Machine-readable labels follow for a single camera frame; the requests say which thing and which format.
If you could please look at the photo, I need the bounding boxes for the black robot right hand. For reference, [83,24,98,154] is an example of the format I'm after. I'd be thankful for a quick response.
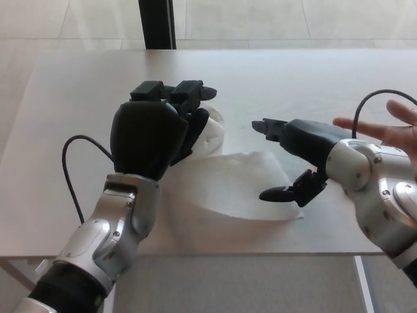
[251,117,343,208]

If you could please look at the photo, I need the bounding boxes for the person's bare hand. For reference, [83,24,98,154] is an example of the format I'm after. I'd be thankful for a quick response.
[332,99,417,182]

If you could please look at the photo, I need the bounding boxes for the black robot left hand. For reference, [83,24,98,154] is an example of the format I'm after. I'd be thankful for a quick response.
[109,79,218,181]

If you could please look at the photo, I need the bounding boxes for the white toilet paper roll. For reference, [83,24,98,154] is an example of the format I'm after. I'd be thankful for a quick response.
[159,103,306,226]

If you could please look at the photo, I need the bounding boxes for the white straight table leg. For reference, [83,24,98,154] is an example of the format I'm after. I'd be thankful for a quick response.
[354,256,376,313]

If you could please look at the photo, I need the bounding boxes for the white slanted table leg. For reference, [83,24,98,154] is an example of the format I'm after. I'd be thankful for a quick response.
[0,257,45,285]

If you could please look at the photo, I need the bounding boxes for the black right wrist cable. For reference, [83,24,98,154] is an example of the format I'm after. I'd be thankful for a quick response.
[352,89,417,140]

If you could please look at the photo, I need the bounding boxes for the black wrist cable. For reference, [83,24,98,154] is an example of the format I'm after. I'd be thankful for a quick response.
[61,134,115,226]
[352,89,417,140]

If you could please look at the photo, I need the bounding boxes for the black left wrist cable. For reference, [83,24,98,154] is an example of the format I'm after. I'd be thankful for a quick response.
[61,134,115,226]

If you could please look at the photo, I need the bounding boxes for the black vertical post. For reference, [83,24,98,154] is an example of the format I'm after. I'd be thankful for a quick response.
[137,0,177,51]

